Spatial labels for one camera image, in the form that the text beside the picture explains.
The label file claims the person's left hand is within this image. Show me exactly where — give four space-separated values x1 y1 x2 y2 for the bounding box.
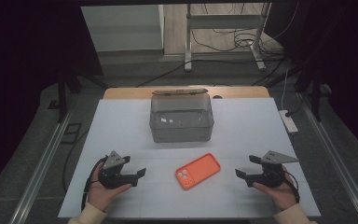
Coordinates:
86 161 133 213

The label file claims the thin black floor cable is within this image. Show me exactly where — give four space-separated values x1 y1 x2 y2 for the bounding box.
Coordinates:
62 130 90 194

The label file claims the dark curtain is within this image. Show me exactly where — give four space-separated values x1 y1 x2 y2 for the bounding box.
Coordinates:
0 0 104 200
264 0 358 162

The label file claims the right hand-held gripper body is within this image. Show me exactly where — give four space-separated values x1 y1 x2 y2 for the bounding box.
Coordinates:
251 150 299 189

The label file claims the clear grey storage box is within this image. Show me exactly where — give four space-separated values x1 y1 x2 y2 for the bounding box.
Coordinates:
148 91 215 144

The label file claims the person's right hand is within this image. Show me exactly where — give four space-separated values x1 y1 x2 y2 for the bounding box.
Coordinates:
252 166 298 211

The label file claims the aluminium rail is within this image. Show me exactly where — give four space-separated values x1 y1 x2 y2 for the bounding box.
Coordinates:
298 92 358 224
16 110 73 224

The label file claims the tangle of black cables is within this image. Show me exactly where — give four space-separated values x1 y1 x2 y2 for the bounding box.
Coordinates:
190 3 300 61

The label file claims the orange phone case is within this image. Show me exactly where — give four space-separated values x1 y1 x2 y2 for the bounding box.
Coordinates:
174 152 222 191

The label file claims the white panel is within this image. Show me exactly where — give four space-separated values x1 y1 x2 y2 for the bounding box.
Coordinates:
80 4 165 53

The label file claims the black metal stand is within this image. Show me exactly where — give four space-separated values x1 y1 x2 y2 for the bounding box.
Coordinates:
293 69 334 123
47 69 110 123

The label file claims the black rectangular floor bracket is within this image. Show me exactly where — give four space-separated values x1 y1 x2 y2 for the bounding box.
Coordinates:
60 122 83 146

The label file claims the grey metal stand frame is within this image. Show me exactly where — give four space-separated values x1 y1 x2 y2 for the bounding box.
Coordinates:
184 2 272 73

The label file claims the white power strip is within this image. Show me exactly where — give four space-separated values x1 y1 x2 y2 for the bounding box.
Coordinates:
278 109 299 134

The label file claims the storage box lid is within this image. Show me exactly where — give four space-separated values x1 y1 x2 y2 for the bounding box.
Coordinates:
152 88 209 96

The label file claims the white table mat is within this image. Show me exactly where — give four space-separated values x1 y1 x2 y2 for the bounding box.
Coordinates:
58 97 322 219

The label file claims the long black floor cable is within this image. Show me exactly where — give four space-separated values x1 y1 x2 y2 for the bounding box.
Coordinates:
134 58 285 89

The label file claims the right hand-held gripper black cable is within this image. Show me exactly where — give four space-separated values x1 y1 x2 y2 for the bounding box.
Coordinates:
281 169 301 204

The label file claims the black plug cable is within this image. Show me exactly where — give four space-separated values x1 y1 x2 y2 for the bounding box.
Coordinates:
284 90 307 119

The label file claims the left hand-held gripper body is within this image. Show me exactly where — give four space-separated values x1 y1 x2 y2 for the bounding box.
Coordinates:
97 150 138 190

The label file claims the white power cable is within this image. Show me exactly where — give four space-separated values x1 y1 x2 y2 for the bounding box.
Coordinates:
281 67 291 112

